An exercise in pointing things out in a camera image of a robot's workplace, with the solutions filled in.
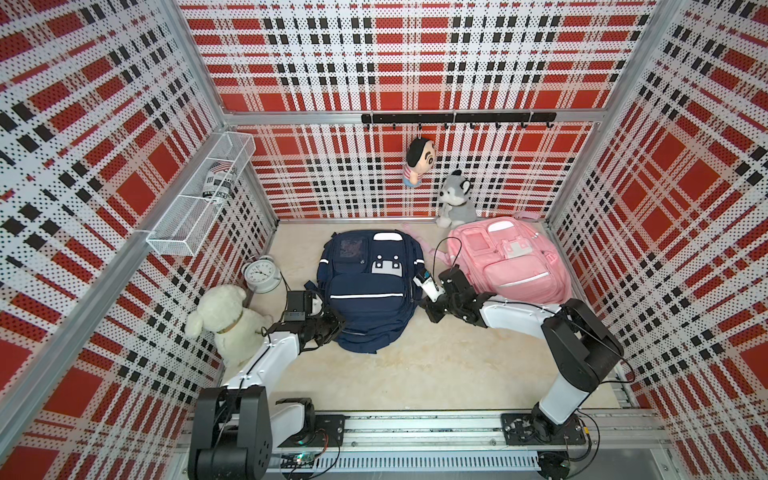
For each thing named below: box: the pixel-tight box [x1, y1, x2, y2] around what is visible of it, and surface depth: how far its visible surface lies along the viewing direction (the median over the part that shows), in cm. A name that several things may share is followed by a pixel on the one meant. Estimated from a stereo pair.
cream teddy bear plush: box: [184, 284, 274, 367], surface depth 79 cm
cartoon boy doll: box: [404, 137, 436, 186], surface depth 94 cm
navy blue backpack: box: [306, 230, 424, 354], surface depth 100 cm
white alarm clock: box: [241, 255, 282, 294], surface depth 103 cm
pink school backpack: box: [405, 213, 572, 304], surface depth 106 cm
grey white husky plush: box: [436, 169, 477, 228], surface depth 113 cm
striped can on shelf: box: [202, 160, 237, 204], surface depth 76 cm
